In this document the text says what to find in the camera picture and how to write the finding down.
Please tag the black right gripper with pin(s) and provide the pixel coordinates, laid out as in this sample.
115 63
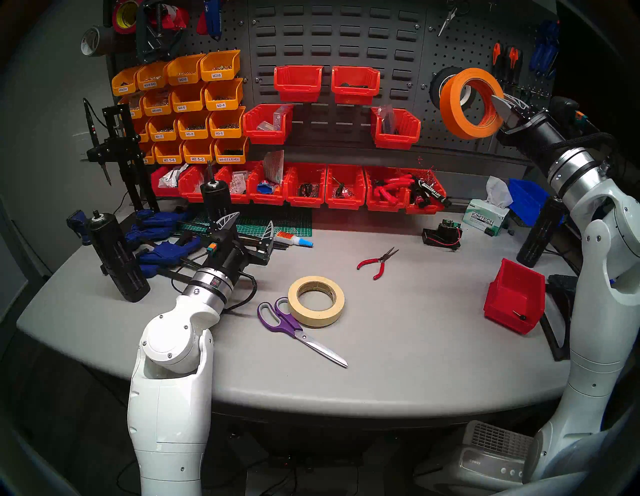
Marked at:
537 132

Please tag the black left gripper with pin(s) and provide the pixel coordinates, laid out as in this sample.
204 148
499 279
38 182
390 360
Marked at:
235 257

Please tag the orange tape roll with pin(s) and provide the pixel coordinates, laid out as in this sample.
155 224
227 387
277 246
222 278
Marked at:
452 107

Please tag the black tape roll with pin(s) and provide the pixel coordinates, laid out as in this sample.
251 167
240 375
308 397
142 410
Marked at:
436 85

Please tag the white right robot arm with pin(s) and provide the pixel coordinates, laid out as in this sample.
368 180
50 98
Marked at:
605 300

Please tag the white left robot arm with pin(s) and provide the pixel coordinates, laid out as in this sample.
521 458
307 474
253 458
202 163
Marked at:
170 415

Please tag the grey perforated pegboard panel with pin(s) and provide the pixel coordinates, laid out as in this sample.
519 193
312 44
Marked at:
435 130
240 30

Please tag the beige masking tape roll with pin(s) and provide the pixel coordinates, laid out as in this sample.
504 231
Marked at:
315 321

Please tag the red tape roll yellow core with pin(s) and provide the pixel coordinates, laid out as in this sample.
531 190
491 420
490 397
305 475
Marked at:
116 15

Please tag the red plastic storage bin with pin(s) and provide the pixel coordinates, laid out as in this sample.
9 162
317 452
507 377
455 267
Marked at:
267 132
515 295
305 201
385 206
425 210
297 85
192 190
239 197
397 137
267 199
345 202
160 189
356 92

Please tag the blue plastic cap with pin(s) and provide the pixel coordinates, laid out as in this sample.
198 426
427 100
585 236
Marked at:
266 189

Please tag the black cylinder with long bit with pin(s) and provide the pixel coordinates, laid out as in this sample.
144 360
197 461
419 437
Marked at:
215 200

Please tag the white glue bottle blue cap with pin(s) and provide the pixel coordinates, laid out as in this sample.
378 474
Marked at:
290 239

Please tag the green cutting mat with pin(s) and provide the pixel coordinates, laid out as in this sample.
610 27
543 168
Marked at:
292 222

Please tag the small clear parts bag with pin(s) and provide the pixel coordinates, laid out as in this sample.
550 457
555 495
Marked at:
239 182

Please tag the user manual in bag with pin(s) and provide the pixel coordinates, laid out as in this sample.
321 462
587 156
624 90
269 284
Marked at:
274 167

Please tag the black small hardware pile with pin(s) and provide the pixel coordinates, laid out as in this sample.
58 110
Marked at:
341 190
309 190

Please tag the yellow bin labelled HEX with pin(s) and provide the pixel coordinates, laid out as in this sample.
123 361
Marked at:
231 155

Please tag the blue bar clamp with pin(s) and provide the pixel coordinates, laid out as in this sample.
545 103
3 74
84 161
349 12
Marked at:
165 255
155 221

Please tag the yellow bin labelled M2.5-5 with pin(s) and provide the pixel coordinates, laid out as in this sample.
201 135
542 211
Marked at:
198 156

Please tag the white crumpled plastic bag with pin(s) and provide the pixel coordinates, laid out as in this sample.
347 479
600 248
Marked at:
172 177

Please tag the small blue storage bin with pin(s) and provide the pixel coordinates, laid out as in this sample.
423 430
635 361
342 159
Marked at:
525 200

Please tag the yellow bin labelled M3-6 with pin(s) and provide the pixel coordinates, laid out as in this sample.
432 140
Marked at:
227 130

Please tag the yellow bin labelled M2.5-6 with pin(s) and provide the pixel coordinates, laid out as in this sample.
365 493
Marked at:
169 156

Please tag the clear plastic parts bag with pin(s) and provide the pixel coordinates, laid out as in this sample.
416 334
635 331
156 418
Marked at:
274 120

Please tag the yellow bin labelled M3-8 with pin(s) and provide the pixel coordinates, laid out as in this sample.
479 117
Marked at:
193 131

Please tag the Kimtech tissue box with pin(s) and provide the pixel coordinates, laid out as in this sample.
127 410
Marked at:
482 217

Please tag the clear bag with black parts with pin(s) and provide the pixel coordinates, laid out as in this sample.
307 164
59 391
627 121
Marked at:
387 120

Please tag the yellow bin labelled M2.5-8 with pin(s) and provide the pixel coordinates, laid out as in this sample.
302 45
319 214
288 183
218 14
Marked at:
150 157

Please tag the yellow bin labelled M3-12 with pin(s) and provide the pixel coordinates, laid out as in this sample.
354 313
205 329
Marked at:
162 132

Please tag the yellow bin labelled M3-4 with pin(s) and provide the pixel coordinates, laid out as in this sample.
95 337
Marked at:
223 101

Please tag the black ribbed cylinder tool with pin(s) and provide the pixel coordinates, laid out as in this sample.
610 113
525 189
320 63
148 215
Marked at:
537 235
120 265

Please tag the yellow bin labelled M4-6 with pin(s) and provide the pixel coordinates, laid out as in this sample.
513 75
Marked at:
187 104

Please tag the yellow bin labelled M3-16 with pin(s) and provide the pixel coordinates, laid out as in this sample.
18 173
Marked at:
145 132

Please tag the yellow bin labelled M4X4X6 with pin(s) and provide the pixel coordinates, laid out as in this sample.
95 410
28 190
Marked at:
157 107

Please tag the yellow bin labelled M3X6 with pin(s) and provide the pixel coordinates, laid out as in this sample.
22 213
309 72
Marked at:
220 72

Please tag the yellow bin labelled M4X6X5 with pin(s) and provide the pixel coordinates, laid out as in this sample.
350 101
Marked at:
137 102

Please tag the yellow bin labelled M3X8 BAD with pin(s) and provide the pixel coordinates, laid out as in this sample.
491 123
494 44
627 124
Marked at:
151 80

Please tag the small black screw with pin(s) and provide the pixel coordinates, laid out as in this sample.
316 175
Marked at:
519 315

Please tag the red utility knife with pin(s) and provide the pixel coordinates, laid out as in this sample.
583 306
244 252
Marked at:
201 25

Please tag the blue utility knife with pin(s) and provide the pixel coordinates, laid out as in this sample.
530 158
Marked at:
214 20

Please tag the red plastic tool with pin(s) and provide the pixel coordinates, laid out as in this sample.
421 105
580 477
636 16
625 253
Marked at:
177 20

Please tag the grey Coway air purifier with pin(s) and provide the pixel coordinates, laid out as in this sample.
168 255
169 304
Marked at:
480 465

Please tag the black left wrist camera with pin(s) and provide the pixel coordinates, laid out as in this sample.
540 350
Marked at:
213 246

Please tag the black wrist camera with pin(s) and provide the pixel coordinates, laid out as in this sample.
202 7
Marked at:
567 110
213 246

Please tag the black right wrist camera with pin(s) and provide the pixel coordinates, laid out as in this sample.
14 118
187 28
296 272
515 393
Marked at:
567 110

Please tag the black metal stand frame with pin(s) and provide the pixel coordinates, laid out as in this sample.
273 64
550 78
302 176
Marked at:
127 150

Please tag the grey louvred wall panel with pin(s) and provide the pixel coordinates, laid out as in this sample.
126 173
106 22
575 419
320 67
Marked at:
350 40

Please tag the grey duct tape roll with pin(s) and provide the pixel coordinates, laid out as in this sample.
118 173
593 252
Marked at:
106 42

